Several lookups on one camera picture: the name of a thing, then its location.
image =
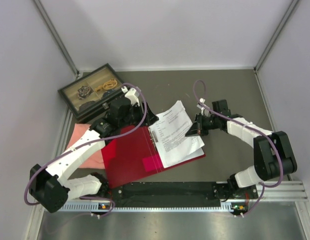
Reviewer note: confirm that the single printed paper sheet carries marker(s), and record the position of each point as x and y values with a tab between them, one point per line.
177	160

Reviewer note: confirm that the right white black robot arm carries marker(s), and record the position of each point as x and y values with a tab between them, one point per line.
273	156

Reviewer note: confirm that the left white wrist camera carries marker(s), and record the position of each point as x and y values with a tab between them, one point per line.
132	94

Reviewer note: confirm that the grey slotted cable duct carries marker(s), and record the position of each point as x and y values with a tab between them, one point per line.
104	206

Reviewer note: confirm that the dark patterned fabric item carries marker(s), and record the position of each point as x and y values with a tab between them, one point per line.
84	91

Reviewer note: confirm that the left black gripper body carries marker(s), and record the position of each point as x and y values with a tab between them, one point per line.
135	117

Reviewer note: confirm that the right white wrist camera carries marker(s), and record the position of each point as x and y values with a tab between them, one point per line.
204	109

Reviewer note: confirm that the black glass-lid display box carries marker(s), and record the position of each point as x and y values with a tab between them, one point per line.
92	94

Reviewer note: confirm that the pink folded cloth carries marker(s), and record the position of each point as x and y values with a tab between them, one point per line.
94	160

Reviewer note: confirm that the stack of printed papers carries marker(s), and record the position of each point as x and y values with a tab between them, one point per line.
170	132

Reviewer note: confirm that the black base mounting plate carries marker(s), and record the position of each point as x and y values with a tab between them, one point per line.
178	194

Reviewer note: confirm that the metal folder clip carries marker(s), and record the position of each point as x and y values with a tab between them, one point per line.
153	138

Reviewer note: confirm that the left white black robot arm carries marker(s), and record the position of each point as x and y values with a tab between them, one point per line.
51	185

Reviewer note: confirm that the red plastic folder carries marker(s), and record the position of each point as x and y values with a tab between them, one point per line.
134	156

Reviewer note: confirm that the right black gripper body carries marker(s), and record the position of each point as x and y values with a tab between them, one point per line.
207	123

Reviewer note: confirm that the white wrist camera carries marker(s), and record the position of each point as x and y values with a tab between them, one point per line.
132	94
204	109

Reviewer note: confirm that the aluminium frame rail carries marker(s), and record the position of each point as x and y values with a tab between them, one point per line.
287	191

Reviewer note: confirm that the yellow rubber bands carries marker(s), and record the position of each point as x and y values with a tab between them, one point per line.
108	85

